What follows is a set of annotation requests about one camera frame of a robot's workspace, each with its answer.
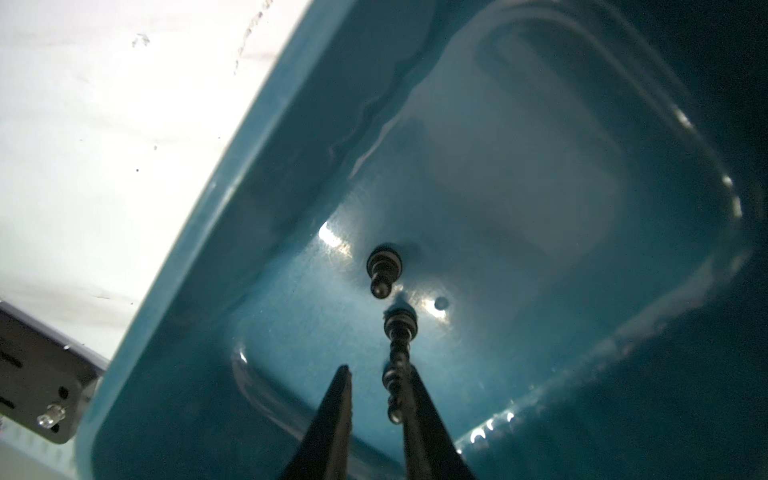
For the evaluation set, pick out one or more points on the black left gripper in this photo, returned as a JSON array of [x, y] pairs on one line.
[[47, 379]]

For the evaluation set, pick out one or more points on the teal plastic tray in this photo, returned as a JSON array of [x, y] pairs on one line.
[[578, 194]]

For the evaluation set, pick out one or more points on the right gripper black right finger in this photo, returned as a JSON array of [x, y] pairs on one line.
[[428, 448]]

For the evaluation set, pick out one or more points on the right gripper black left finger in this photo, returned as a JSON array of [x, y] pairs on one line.
[[323, 452]]

